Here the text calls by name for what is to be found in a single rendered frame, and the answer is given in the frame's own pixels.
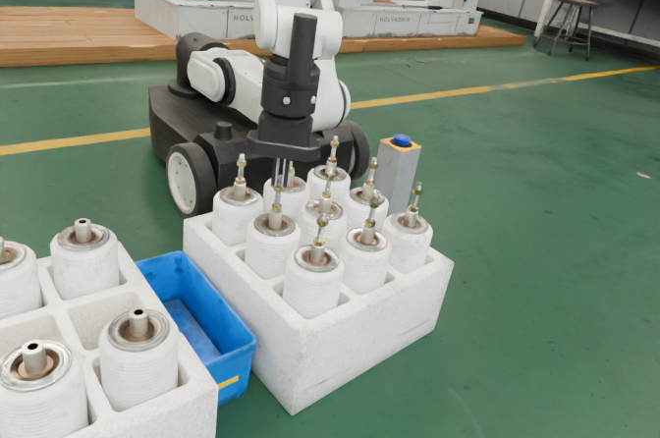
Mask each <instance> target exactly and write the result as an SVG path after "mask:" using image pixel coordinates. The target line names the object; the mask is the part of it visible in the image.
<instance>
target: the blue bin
mask: <svg viewBox="0 0 660 438"><path fill-rule="evenodd" d="M134 264H135V265H136V266H137V268H138V270H139V271H140V273H141V274H142V276H143V277H144V279H145V280H146V282H147V283H148V285H149V286H150V288H151V289H152V290H153V292H154V293H155V295H156V296H157V297H158V298H159V300H160V301H161V303H162V304H163V306H164V307H165V309H166V310H167V312H168V313H169V314H170V316H171V317H172V319H173V320H174V322H175V323H176V325H177V326H178V329H179V332H180V333H182V334H183V335H184V336H185V338H186V339H187V341H188V342H189V344H190V345H191V347H192V349H193V350H194V352H195V353H196V355H197V356H198V358H199V359H200V361H201V362H202V363H203V365H204V366H205V368H206V369H207V371H208V372H209V374H210V375H211V377H212V378H213V380H214V381H215V383H216V384H217V385H218V401H217V407H220V406H222V405H224V404H226V403H228V402H230V401H232V400H234V399H236V398H237V397H239V396H241V395H243V394H244V393H245V392H246V391H247V388H248V378H249V372H250V366H251V360H252V355H253V351H254V350H255V348H256V344H257V339H256V337H255V336H254V335H253V333H252V332H251V331H250V330H249V329H248V327H247V326H246V325H245V324H244V322H243V321H242V319H241V318H240V317H239V315H238V314H237V313H236V312H235V311H234V310H233V309H232V308H231V307H230V306H229V305H228V303H227V302H226V301H225V300H224V299H223V297H222V296H221V295H220V294H219V293H218V291H217V290H216V289H215V288H214V287H213V285H212V284H211V283H210V282H209V281H208V280H207V278H206V277H205V276H204V275H203V274H202V272H201V271H200V270H199V269H198V268H197V266H196V265H195V264H194V263H193V261H192V260H191V259H190V258H189V257H188V255H187V254H186V253H185V252H183V251H181V250H176V251H172V252H168V253H165V254H161V255H157V256H154V257H150V258H147V259H143V260H140V261H136V262H134Z"/></svg>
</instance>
